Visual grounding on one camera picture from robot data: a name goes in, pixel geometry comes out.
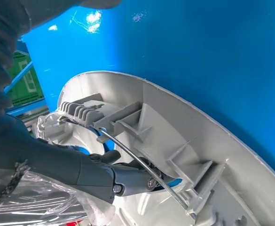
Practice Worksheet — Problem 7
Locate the green plastic crate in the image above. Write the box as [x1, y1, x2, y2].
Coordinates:
[7, 51, 46, 107]

